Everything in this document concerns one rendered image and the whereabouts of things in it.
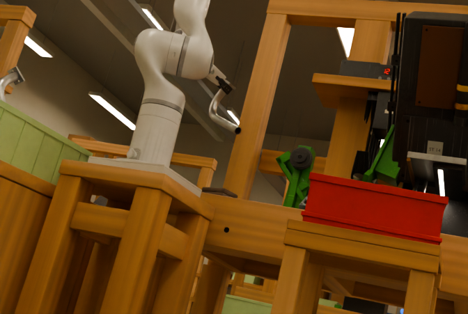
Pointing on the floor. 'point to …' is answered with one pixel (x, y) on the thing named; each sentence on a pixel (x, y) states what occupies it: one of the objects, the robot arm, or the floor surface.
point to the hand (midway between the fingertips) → (224, 87)
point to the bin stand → (354, 265)
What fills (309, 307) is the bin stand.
